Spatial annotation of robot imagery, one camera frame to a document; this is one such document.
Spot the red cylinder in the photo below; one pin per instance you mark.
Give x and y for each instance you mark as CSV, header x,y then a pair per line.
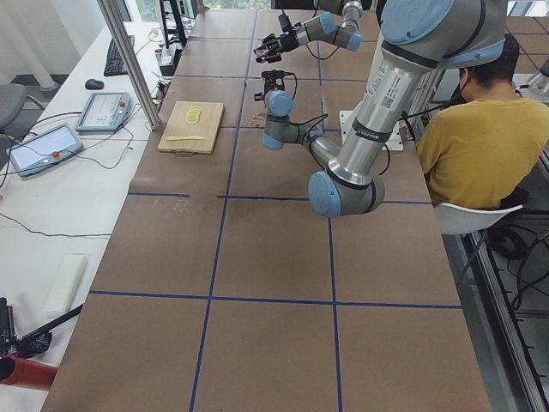
x,y
28,374

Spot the bamboo cutting board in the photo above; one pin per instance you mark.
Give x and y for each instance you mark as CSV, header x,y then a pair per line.
x,y
208,126

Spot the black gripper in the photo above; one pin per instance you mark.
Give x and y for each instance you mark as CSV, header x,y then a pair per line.
x,y
259,96
286,41

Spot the aluminium frame post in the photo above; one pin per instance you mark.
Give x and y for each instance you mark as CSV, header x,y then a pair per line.
x,y
117,29

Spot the white chair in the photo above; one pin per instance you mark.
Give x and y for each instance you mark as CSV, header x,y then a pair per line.
x,y
456,220

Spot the yellow plastic knife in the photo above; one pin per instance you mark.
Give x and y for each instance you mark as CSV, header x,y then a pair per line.
x,y
185,138

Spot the far teach pendant tablet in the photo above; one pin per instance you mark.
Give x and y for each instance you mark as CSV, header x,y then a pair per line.
x,y
104,112

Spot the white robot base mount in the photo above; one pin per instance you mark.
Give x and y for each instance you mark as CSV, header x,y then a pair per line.
x,y
393,144

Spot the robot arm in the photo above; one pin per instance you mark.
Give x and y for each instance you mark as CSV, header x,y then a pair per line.
x,y
418,37
335,23

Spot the black computer mouse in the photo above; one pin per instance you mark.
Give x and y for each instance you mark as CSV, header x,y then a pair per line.
x,y
94,84

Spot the person in yellow shirt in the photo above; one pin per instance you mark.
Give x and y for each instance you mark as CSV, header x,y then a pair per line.
x,y
476,153

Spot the teach pendant tablet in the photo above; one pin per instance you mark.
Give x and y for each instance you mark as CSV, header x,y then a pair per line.
x,y
104,112
44,150

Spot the near teach pendant tablet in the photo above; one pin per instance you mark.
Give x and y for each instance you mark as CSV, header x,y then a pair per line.
x,y
44,150

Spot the black keyboard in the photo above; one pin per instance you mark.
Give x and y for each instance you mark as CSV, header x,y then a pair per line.
x,y
114,65

